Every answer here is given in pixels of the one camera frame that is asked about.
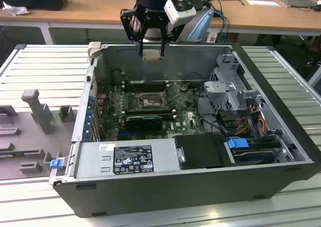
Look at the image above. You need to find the grey plastic case handle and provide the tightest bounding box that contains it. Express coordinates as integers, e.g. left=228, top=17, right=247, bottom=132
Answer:
left=87, top=42, right=108, bottom=61

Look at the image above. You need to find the black plastic bay cover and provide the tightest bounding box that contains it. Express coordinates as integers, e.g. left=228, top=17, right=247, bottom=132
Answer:
left=173, top=134, right=236, bottom=170

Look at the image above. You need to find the metal socket cover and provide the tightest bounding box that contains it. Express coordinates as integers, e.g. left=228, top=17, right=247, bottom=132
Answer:
left=162, top=82, right=183, bottom=104

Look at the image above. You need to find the black grey PC case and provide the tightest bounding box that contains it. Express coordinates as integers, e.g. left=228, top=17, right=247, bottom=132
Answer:
left=49, top=42, right=320, bottom=219

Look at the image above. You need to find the black graphics card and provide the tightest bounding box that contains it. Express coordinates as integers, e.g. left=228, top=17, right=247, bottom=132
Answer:
left=125, top=115, right=163, bottom=132

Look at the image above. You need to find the silver green CPU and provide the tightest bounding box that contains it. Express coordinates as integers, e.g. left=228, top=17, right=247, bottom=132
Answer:
left=142, top=49, right=163, bottom=62

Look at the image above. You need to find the grey parts rack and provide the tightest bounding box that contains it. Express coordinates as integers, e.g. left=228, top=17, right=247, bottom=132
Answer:
left=0, top=89, right=78, bottom=181

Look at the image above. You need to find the silver power supply unit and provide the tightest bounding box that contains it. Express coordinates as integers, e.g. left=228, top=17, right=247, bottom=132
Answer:
left=74, top=138, right=181, bottom=179

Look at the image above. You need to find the white paper sheet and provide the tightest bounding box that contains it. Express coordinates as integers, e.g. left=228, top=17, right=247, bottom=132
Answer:
left=245, top=0, right=281, bottom=7

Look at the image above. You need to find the long wooden desk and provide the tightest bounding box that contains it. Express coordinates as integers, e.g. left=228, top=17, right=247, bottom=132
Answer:
left=0, top=0, right=321, bottom=36

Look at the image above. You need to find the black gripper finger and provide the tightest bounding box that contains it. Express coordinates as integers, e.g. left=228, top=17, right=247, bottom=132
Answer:
left=158, top=14, right=180, bottom=58
left=119, top=8, right=151, bottom=57

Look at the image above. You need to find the hard disk in blue carrier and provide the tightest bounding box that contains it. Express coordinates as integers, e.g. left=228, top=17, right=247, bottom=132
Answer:
left=225, top=137, right=275, bottom=166

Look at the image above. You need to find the silver metal drive cage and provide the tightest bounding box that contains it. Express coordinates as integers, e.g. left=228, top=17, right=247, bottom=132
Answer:
left=202, top=53, right=266, bottom=112

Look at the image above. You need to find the CPU socket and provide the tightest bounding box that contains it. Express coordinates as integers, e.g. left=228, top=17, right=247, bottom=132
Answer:
left=135, top=91, right=167, bottom=110

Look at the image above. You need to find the black RAM slot bank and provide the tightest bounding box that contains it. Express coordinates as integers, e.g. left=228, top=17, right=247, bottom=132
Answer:
left=124, top=79, right=169, bottom=93
left=122, top=108, right=177, bottom=120

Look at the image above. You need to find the orange yellow wire bundle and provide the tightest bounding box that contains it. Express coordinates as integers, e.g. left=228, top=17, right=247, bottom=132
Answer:
left=235, top=104, right=267, bottom=137

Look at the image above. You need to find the pale blue teach pendant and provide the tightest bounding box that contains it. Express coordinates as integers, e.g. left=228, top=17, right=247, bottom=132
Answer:
left=185, top=8, right=214, bottom=44

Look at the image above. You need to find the grey flat pad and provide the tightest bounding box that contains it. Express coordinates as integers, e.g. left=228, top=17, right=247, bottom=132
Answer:
left=280, top=0, right=318, bottom=10

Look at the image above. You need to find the green motherboard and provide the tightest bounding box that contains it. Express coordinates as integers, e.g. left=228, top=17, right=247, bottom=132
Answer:
left=100, top=83, right=209, bottom=141

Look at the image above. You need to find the crumpled white paper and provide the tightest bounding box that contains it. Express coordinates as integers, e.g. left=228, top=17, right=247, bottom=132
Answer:
left=2, top=0, right=31, bottom=16

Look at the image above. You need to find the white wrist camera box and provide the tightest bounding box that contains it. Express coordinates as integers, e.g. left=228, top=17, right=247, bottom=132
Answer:
left=164, top=0, right=197, bottom=27

